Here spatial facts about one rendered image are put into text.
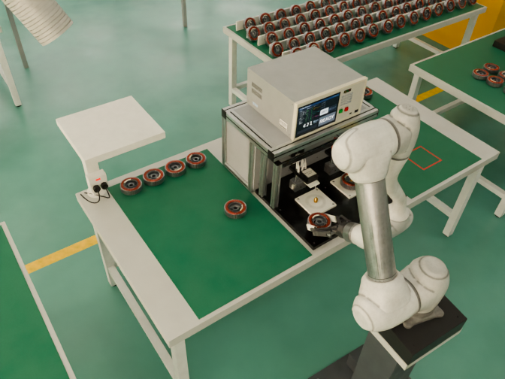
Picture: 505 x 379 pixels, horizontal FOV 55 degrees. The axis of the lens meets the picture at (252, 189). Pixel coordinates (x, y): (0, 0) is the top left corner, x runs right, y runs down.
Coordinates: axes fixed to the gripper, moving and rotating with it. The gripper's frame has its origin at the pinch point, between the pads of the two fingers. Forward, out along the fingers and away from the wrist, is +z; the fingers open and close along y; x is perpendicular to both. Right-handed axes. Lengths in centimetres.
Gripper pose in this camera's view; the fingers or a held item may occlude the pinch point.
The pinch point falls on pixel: (319, 222)
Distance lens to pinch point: 233.0
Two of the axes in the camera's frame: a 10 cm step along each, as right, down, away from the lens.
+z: -5.2, -1.4, 8.4
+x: -2.5, -9.2, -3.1
